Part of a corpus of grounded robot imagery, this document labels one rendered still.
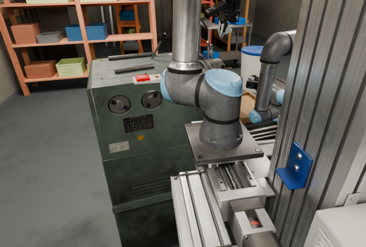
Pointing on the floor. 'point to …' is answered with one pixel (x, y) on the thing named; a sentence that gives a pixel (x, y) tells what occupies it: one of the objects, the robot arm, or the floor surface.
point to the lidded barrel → (250, 64)
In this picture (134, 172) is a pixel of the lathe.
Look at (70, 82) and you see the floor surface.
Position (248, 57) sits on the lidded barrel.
